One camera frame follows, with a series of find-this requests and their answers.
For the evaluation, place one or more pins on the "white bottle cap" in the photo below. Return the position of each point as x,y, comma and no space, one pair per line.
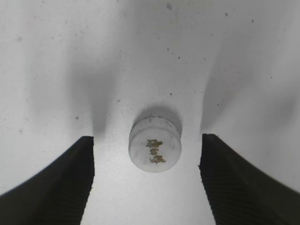
154,143

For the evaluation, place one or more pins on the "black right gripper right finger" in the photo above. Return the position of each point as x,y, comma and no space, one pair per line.
239,193

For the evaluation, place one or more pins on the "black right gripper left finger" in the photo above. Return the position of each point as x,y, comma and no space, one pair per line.
58,194

